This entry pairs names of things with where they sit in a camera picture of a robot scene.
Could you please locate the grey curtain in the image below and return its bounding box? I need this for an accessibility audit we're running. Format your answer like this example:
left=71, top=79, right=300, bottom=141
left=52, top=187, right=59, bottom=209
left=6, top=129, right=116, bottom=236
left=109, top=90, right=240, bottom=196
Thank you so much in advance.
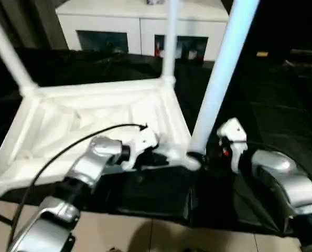
left=0, top=0, right=69, bottom=50

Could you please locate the red and white cup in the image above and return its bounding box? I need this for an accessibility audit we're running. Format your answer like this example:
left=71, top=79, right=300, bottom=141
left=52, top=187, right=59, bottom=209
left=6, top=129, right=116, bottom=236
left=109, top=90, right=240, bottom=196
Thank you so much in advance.
left=155, top=41, right=165, bottom=58

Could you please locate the black right camera cable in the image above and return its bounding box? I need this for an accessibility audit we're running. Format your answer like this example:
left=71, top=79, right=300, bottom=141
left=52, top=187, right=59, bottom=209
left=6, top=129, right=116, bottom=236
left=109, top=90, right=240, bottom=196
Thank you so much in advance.
left=231, top=140, right=312, bottom=190

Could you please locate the white cabinet with glass doors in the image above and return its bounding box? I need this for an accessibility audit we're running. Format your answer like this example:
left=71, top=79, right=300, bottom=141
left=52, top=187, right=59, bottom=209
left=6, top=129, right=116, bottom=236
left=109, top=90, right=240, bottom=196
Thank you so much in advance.
left=55, top=0, right=229, bottom=61

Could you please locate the white plastic table top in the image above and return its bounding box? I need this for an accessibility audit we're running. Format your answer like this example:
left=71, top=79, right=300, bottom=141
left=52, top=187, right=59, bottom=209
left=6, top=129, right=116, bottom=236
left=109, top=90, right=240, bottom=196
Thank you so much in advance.
left=0, top=75, right=202, bottom=200

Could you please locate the black camera cable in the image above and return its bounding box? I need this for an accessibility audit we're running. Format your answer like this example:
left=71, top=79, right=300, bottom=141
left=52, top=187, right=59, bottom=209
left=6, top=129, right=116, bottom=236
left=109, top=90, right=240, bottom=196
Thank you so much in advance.
left=10, top=123, right=148, bottom=247
left=231, top=140, right=312, bottom=190

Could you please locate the white plastic table leg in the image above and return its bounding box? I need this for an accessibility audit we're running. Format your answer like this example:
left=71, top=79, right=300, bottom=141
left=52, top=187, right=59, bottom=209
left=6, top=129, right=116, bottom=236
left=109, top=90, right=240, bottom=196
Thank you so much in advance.
left=0, top=4, right=38, bottom=91
left=188, top=0, right=261, bottom=155
left=160, top=0, right=178, bottom=85

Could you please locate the black plastic mat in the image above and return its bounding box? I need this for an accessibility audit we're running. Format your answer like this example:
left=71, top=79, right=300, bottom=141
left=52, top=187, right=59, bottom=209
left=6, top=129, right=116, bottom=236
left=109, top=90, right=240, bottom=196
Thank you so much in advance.
left=0, top=47, right=312, bottom=238

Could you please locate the black left camera cable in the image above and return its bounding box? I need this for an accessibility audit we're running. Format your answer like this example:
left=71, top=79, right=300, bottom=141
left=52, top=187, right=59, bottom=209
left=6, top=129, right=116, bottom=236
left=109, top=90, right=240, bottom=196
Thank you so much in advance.
left=10, top=123, right=148, bottom=247

